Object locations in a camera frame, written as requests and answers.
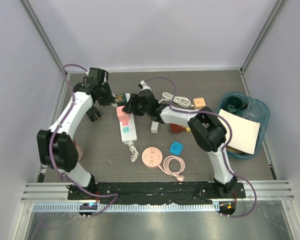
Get pink plug adapter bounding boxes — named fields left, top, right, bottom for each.
left=116, top=106, right=130, bottom=122

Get black plug adapter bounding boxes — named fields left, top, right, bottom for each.
left=86, top=105, right=101, bottom=122

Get short white power strip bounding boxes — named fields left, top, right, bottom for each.
left=150, top=121, right=159, bottom=134

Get long white power strip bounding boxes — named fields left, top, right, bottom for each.
left=116, top=93, right=137, bottom=143

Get red cube plug adapter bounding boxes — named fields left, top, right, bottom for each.
left=169, top=123, right=186, bottom=134

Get round pink power socket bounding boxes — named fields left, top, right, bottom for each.
left=141, top=147, right=163, bottom=169

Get blue plug adapter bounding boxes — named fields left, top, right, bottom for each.
left=169, top=141, right=184, bottom=156

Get orange cube plug adapter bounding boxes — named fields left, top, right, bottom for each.
left=192, top=97, right=206, bottom=110

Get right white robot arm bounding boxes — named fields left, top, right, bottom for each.
left=122, top=89, right=238, bottom=198

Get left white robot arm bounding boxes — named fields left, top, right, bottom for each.
left=36, top=67, right=116, bottom=200

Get pink translucent cup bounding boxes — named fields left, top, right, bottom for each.
left=73, top=140, right=84, bottom=161

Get teal plastic bin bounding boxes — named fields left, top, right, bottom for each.
left=215, top=91, right=270, bottom=160

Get dark green cup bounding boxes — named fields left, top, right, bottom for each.
left=226, top=96, right=248, bottom=114

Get white paper sheet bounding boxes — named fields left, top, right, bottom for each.
left=218, top=109, right=260, bottom=155

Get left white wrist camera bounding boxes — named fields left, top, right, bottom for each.
left=103, top=70, right=109, bottom=84

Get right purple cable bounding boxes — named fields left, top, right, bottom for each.
left=143, top=76, right=258, bottom=218

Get purple cable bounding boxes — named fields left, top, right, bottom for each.
left=143, top=76, right=258, bottom=218
left=48, top=64, right=120, bottom=217

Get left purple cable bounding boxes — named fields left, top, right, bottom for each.
left=48, top=64, right=120, bottom=217

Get white coiled strip cord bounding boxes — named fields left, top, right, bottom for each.
left=158, top=91, right=193, bottom=109

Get white long strip cord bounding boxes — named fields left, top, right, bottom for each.
left=124, top=140, right=140, bottom=163

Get pink coiled power cord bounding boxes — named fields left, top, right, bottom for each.
left=158, top=155, right=186, bottom=182

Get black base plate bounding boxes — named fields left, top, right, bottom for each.
left=67, top=180, right=247, bottom=205

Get slotted cable duct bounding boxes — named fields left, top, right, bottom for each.
left=32, top=202, right=220, bottom=213

